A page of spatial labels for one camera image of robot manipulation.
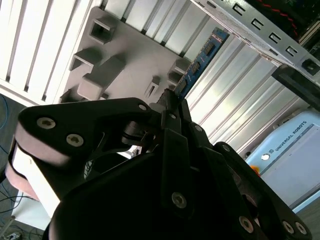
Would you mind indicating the blue RAM stick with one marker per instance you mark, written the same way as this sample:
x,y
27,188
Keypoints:
x,y
200,65

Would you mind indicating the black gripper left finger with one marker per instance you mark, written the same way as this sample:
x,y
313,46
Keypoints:
x,y
75,117

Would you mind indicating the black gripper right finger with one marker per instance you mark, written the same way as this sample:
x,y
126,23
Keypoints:
x,y
225,172

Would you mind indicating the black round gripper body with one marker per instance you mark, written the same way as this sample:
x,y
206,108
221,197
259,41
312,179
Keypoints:
x,y
117,207

